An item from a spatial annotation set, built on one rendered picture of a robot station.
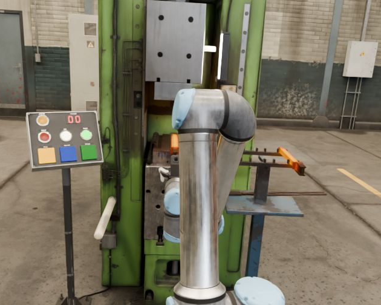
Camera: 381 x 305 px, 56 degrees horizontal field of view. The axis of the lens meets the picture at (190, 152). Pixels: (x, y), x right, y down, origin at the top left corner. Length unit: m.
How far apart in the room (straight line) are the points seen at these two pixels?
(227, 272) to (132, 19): 1.68
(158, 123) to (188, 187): 1.50
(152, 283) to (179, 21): 1.51
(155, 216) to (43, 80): 6.46
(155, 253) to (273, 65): 6.60
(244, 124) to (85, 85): 6.48
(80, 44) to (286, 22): 4.29
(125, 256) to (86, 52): 5.43
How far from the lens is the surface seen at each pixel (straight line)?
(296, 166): 1.81
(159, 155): 2.02
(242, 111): 1.04
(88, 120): 1.95
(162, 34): 1.94
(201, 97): 1.01
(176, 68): 1.94
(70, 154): 1.87
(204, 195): 1.00
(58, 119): 1.93
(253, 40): 2.14
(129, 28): 2.10
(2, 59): 8.52
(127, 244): 2.42
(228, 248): 2.46
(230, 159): 1.16
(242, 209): 1.89
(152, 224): 2.11
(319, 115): 8.83
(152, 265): 2.26
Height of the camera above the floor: 1.52
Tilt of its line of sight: 16 degrees down
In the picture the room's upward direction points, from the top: 3 degrees clockwise
